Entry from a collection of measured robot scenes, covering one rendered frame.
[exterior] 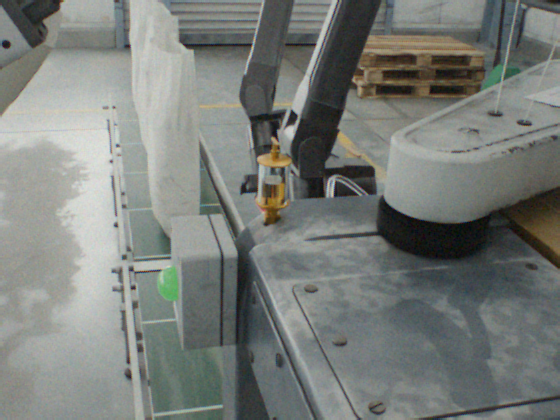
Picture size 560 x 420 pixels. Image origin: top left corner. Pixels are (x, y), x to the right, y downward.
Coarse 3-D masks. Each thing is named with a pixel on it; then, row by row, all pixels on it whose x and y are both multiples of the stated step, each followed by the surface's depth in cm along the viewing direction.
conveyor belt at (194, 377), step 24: (144, 288) 224; (144, 312) 211; (168, 312) 212; (144, 336) 199; (168, 336) 200; (168, 360) 190; (192, 360) 190; (216, 360) 191; (168, 384) 180; (192, 384) 181; (216, 384) 181; (168, 408) 172; (192, 408) 172; (216, 408) 172
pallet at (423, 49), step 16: (368, 48) 600; (384, 48) 604; (400, 48) 608; (416, 48) 611; (432, 48) 614; (448, 48) 618; (464, 48) 622; (368, 64) 589; (384, 64) 595; (400, 64) 599; (416, 64) 597; (432, 64) 606; (448, 64) 609; (464, 64) 612; (480, 64) 608
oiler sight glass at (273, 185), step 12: (264, 168) 54; (276, 168) 54; (288, 168) 54; (264, 180) 54; (276, 180) 54; (288, 180) 55; (264, 192) 55; (276, 192) 54; (264, 204) 55; (276, 204) 55
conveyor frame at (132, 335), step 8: (128, 272) 225; (128, 280) 220; (128, 288) 216; (136, 288) 224; (128, 296) 212; (128, 304) 207; (128, 312) 203; (128, 320) 200; (128, 328) 197; (128, 336) 213; (136, 336) 212; (136, 344) 189; (144, 344) 196; (136, 352) 186; (144, 352) 193; (136, 360) 183; (136, 368) 179; (136, 376) 176; (136, 384) 173; (136, 392) 171; (136, 400) 168; (136, 408) 165; (152, 408) 172; (136, 416) 163; (152, 416) 169
